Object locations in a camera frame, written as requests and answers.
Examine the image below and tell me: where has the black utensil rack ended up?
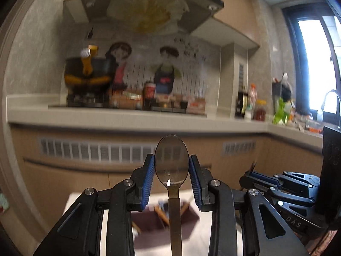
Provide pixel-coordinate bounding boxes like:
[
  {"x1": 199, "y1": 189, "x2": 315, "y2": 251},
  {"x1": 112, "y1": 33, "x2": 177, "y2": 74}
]
[{"x1": 272, "y1": 73, "x2": 293, "y2": 104}]

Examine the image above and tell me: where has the metal faucet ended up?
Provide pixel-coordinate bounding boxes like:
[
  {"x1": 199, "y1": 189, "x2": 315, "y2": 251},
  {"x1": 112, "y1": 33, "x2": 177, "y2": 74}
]
[{"x1": 316, "y1": 89, "x2": 341, "y2": 129}]

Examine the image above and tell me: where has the orange-capped clear bottle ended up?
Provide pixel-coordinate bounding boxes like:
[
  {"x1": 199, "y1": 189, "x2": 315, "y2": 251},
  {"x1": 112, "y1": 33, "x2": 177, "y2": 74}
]
[{"x1": 248, "y1": 84, "x2": 258, "y2": 119}]

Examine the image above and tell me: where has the range hood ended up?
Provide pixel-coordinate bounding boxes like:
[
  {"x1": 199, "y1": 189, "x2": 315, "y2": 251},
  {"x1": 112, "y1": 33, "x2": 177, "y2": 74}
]
[{"x1": 63, "y1": 0, "x2": 224, "y2": 34}]

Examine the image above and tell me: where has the orange food packet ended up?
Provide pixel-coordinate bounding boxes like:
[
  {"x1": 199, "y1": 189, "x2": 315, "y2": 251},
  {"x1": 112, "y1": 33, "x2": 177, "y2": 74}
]
[{"x1": 110, "y1": 91, "x2": 143, "y2": 110}]

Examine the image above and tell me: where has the stone countertop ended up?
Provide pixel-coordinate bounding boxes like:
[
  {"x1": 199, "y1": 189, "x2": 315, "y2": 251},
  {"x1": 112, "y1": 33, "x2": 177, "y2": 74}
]
[{"x1": 7, "y1": 95, "x2": 324, "y2": 154}]

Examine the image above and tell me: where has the person's right forearm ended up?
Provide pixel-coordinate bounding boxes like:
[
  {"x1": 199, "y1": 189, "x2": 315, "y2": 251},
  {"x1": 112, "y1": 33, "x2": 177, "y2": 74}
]
[{"x1": 309, "y1": 225, "x2": 341, "y2": 256}]

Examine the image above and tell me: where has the red-lidded jar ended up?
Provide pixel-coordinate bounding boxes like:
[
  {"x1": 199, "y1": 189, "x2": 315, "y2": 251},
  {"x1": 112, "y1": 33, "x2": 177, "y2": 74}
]
[{"x1": 144, "y1": 82, "x2": 156, "y2": 108}]

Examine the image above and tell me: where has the window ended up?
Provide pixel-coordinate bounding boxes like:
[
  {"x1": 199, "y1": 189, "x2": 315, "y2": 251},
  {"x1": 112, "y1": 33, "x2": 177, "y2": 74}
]
[{"x1": 282, "y1": 3, "x2": 341, "y2": 128}]

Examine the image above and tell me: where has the wall cabinet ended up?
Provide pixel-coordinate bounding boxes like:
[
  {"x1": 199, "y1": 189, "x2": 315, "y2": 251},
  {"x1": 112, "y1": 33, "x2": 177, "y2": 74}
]
[{"x1": 213, "y1": 16, "x2": 260, "y2": 51}]

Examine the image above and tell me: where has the green plastic bag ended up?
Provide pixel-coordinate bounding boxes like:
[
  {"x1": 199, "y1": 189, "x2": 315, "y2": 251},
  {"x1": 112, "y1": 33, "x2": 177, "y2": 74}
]
[{"x1": 272, "y1": 99, "x2": 293, "y2": 125}]

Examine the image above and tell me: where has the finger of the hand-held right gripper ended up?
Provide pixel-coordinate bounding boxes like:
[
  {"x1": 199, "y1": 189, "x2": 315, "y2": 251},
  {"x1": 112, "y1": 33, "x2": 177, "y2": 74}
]
[
  {"x1": 239, "y1": 176, "x2": 283, "y2": 206},
  {"x1": 250, "y1": 171, "x2": 320, "y2": 190}
]

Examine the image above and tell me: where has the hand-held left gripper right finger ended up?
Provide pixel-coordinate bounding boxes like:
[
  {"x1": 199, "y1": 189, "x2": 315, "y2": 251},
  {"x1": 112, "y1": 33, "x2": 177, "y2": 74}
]
[{"x1": 189, "y1": 155, "x2": 311, "y2": 256}]

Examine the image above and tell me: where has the wooden base cabinet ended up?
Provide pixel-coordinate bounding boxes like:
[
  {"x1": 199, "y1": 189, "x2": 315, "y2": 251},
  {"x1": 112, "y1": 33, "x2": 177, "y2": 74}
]
[{"x1": 8, "y1": 124, "x2": 324, "y2": 227}]

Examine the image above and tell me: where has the brown utensil holder box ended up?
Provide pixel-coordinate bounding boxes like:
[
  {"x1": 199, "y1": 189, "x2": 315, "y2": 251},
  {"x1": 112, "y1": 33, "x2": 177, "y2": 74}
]
[{"x1": 130, "y1": 201, "x2": 201, "y2": 233}]

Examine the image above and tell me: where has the short grey vent grille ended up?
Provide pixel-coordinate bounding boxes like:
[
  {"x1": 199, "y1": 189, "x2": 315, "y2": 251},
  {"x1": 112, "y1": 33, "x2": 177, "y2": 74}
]
[{"x1": 222, "y1": 141, "x2": 256, "y2": 157}]

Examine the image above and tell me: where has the cartoon wall poster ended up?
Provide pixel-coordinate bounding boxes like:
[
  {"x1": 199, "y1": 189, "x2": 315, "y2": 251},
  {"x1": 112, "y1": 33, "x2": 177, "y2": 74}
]
[{"x1": 107, "y1": 36, "x2": 221, "y2": 104}]

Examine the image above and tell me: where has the white towel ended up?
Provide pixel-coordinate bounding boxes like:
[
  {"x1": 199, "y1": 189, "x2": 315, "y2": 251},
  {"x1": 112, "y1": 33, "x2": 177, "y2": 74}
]
[{"x1": 64, "y1": 192, "x2": 246, "y2": 256}]

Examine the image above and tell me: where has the dark sauce bottle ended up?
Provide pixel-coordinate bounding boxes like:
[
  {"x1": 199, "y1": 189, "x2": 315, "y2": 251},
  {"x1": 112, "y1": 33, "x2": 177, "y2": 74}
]
[{"x1": 236, "y1": 91, "x2": 249, "y2": 119}]

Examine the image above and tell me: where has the long grey vent grille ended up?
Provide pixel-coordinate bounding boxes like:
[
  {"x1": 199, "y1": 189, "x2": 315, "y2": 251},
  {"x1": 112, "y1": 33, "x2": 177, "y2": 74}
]
[{"x1": 39, "y1": 137, "x2": 157, "y2": 164}]

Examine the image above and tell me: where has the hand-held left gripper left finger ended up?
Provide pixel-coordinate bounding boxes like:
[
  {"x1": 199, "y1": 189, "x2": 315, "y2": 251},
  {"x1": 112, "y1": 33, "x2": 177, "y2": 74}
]
[{"x1": 33, "y1": 154, "x2": 155, "y2": 256}]

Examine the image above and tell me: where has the black wok with orange handle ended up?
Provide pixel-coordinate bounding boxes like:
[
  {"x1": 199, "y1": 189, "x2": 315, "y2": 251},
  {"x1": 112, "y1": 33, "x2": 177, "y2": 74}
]
[{"x1": 64, "y1": 45, "x2": 114, "y2": 97}]

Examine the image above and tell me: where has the yellow-lidded jar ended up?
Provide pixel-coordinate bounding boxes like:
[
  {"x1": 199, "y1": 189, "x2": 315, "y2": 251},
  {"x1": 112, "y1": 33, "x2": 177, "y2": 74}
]
[{"x1": 254, "y1": 100, "x2": 267, "y2": 121}]

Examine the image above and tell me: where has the oval metal spoon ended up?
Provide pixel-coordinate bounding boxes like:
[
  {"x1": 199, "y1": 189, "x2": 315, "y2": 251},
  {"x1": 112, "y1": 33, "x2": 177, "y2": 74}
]
[{"x1": 155, "y1": 135, "x2": 190, "y2": 256}]

